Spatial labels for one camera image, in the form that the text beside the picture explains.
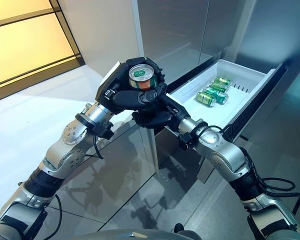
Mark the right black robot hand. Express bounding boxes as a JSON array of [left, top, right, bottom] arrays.
[[131, 95, 191, 130]]

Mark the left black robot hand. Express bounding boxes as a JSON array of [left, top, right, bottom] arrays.
[[94, 56, 169, 115]]

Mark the orange green drink can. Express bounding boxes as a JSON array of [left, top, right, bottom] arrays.
[[128, 63, 159, 90]]

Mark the white fridge drawer bin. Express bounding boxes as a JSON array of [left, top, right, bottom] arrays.
[[167, 58, 276, 131]]

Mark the white fridge housing panel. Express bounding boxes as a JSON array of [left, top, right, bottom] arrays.
[[53, 0, 159, 181]]

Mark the steel fridge door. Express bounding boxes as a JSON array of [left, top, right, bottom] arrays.
[[137, 0, 212, 85], [199, 0, 252, 65]]

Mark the steel fridge drawer front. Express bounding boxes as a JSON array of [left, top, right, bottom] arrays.
[[198, 62, 291, 185]]

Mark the light green drink can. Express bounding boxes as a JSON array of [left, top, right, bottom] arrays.
[[195, 91, 217, 108]]

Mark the dark green drink can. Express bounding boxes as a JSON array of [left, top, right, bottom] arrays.
[[204, 86, 229, 105]]

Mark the grey glossy counter cabinet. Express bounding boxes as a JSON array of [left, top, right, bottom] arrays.
[[47, 119, 157, 227]]

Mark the yellow backlit window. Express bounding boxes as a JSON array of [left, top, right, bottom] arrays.
[[0, 0, 85, 105]]

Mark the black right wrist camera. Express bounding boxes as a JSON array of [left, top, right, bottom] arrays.
[[177, 133, 197, 151]]

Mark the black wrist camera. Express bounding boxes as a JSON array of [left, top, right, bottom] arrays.
[[177, 133, 197, 151], [88, 121, 115, 140]]

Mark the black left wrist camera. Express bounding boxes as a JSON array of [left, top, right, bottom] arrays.
[[88, 121, 115, 140]]

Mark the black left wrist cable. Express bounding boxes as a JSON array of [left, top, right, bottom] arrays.
[[86, 134, 103, 161]]

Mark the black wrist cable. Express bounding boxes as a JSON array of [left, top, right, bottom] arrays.
[[189, 123, 300, 213], [86, 134, 103, 161]]

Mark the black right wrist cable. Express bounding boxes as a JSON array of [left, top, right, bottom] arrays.
[[189, 123, 300, 213]]

